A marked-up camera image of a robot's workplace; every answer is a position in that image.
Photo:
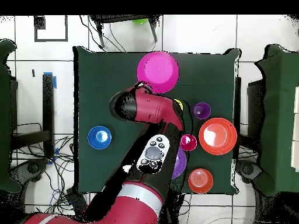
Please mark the yellow cup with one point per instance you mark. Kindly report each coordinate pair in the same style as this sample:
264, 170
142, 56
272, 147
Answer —
179, 103

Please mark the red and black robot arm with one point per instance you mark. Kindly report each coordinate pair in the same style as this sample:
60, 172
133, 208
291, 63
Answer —
151, 109

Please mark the white boxes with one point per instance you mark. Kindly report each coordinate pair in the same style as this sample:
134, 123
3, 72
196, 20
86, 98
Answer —
295, 128

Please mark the green side table cloth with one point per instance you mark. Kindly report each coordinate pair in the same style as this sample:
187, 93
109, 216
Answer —
280, 116
4, 116

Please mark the green bowl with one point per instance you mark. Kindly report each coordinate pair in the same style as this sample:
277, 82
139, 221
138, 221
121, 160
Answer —
140, 21

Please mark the large orange bowl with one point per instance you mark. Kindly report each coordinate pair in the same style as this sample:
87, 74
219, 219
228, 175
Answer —
217, 136

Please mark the purple cup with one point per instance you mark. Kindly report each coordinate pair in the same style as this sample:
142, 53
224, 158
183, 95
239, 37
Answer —
202, 110

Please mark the black upright post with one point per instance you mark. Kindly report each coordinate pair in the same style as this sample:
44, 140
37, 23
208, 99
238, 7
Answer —
48, 105

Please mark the black cross beam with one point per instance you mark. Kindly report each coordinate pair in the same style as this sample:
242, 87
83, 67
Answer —
30, 139

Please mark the small orange bowl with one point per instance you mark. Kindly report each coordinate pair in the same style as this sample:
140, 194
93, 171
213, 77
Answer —
201, 180

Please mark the black metal stool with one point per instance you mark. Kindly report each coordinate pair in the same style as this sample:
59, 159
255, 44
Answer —
112, 18

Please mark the black power brick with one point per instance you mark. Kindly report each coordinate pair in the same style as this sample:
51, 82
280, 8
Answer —
77, 203

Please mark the blue tape strip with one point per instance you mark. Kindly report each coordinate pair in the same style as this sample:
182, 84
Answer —
55, 82

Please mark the purple bowl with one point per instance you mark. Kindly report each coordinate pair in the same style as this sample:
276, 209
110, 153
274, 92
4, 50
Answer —
181, 163

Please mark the black pedestal foot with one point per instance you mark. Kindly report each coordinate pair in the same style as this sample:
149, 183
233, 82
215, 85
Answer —
247, 169
32, 168

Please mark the red cup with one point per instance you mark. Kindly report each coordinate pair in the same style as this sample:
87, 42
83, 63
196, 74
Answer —
188, 142

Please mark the pink bowl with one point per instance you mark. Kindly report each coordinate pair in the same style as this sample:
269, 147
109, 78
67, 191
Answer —
157, 70

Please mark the dark green tablecloth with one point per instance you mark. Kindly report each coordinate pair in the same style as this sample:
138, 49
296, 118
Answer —
93, 70

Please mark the blue bowl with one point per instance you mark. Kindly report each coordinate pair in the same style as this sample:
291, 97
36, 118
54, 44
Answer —
99, 137

